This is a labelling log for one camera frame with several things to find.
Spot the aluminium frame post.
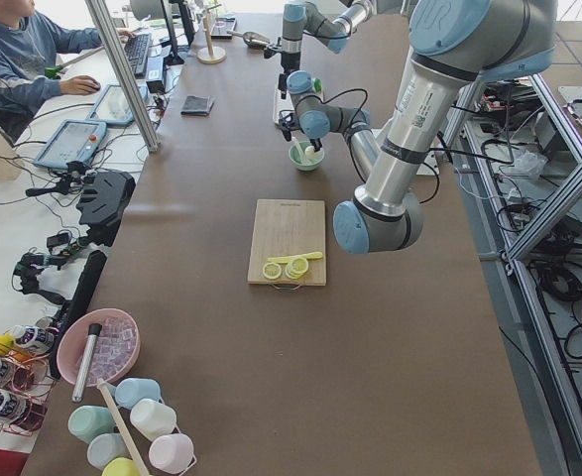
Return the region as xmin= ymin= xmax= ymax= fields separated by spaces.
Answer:
xmin=85 ymin=0 xmax=160 ymax=153

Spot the steel scoop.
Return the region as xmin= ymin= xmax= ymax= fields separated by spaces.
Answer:
xmin=227 ymin=30 xmax=271 ymax=50

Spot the mint green bowl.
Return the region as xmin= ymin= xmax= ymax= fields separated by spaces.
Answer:
xmin=289 ymin=141 xmax=325 ymax=172

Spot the white ceramic spoon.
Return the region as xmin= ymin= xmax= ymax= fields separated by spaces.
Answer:
xmin=291 ymin=137 xmax=306 ymax=164

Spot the lower teach pendant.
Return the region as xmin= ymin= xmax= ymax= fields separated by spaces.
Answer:
xmin=33 ymin=120 xmax=107 ymax=171

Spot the person in blue hoodie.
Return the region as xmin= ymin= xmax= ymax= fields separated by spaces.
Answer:
xmin=0 ymin=0 xmax=138 ymax=145

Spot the pale blue cup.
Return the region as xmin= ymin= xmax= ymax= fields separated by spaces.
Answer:
xmin=86 ymin=433 xmax=129 ymax=470

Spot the pink cup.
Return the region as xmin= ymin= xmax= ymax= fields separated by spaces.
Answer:
xmin=149 ymin=433 xmax=195 ymax=474

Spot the steel muddler rod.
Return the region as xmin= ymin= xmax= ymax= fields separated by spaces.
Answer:
xmin=71 ymin=323 xmax=102 ymax=404

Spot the white cup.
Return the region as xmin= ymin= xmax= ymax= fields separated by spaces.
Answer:
xmin=130 ymin=399 xmax=177 ymax=441

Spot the pink bowl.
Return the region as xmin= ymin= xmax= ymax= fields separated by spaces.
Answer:
xmin=57 ymin=308 xmax=141 ymax=387

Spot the black keyboard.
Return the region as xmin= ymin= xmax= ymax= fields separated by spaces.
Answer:
xmin=124 ymin=34 xmax=153 ymax=77

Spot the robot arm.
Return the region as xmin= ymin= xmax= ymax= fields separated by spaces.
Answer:
xmin=278 ymin=0 xmax=557 ymax=254
xmin=264 ymin=1 xmax=377 ymax=99

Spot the wooden cup rack pole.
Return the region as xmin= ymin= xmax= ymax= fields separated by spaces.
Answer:
xmin=96 ymin=379 xmax=150 ymax=476

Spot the grey folded cloth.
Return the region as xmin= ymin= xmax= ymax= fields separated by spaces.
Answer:
xmin=180 ymin=95 xmax=215 ymax=116

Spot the mint green cup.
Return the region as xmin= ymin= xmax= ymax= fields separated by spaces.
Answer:
xmin=67 ymin=406 xmax=116 ymax=443

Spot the yellow cup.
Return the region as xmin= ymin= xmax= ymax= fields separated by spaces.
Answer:
xmin=101 ymin=457 xmax=140 ymax=476

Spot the teach pendant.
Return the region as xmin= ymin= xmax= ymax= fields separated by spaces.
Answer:
xmin=33 ymin=120 xmax=107 ymax=171
xmin=86 ymin=84 xmax=134 ymax=127

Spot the wooden cutting board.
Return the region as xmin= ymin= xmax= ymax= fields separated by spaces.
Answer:
xmin=247 ymin=199 xmax=326 ymax=287

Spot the upper teach pendant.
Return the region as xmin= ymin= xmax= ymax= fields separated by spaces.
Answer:
xmin=86 ymin=84 xmax=134 ymax=127

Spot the black headset device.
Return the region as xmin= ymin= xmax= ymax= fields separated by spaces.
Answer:
xmin=76 ymin=171 xmax=136 ymax=246

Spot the copper wire bottle rack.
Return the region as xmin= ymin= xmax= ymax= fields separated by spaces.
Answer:
xmin=0 ymin=325 xmax=57 ymax=436

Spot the cream rabbit tray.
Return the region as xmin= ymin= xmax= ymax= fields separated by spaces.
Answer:
xmin=273 ymin=86 xmax=293 ymax=127

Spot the upper lemon slice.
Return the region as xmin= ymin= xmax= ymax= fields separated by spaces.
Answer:
xmin=262 ymin=262 xmax=282 ymax=281

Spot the wooden mug tree stand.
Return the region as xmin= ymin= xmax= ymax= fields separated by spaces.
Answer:
xmin=196 ymin=3 xmax=226 ymax=64

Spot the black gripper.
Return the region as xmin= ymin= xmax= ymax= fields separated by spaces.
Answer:
xmin=278 ymin=52 xmax=300 ymax=99
xmin=278 ymin=111 xmax=322 ymax=152

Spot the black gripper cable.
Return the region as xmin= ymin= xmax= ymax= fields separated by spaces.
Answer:
xmin=319 ymin=87 xmax=371 ymax=133

